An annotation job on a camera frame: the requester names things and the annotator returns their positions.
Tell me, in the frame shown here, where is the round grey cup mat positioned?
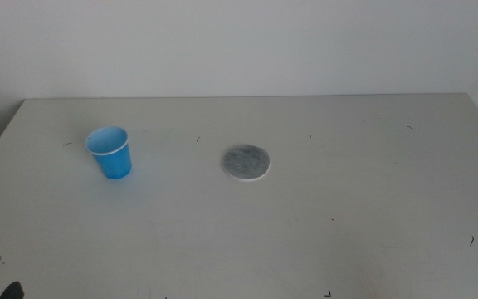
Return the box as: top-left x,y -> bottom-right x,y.
221,143 -> 271,183

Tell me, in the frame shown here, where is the blue plastic cup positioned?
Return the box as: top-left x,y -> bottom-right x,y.
84,125 -> 133,181

